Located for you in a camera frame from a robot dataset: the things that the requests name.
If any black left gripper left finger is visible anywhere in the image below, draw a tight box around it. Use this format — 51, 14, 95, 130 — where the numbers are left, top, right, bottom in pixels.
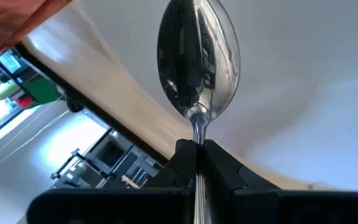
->
143, 139, 198, 190

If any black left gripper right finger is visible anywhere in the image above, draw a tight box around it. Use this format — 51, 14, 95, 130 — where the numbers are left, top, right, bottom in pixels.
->
203, 139, 280, 200

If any silver metal spoon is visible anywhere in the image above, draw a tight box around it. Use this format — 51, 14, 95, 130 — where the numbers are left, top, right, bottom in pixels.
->
156, 0, 241, 224

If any white bowl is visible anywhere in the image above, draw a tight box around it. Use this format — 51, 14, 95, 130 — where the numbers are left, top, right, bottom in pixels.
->
73, 0, 358, 192

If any black equipment rack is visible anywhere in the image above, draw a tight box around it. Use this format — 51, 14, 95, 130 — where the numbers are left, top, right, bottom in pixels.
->
50, 129, 164, 190

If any black table clamp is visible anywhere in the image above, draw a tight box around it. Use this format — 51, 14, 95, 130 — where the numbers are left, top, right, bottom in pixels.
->
66, 96, 85, 113

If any green board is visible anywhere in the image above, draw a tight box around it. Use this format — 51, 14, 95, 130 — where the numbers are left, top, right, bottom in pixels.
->
22, 76, 63, 105

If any red box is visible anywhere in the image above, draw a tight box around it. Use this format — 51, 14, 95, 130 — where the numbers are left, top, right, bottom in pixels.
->
14, 95, 37, 110

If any pale green cup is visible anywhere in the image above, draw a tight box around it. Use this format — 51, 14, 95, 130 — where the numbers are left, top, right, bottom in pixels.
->
0, 80, 21, 101

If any pink faceted plastic tumbler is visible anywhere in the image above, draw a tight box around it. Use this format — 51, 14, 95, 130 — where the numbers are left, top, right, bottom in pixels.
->
0, 0, 73, 65

